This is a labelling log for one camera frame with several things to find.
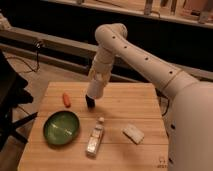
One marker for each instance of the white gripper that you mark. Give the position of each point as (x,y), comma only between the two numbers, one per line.
(96,87)

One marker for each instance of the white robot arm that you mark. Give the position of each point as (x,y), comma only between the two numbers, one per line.
(191,126)

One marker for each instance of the small orange carrot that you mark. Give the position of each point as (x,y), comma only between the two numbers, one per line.
(66,100)

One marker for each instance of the green glass bowl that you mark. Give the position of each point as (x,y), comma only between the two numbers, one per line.
(61,128)

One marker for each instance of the clear plastic bottle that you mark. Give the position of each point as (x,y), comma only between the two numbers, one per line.
(95,138)

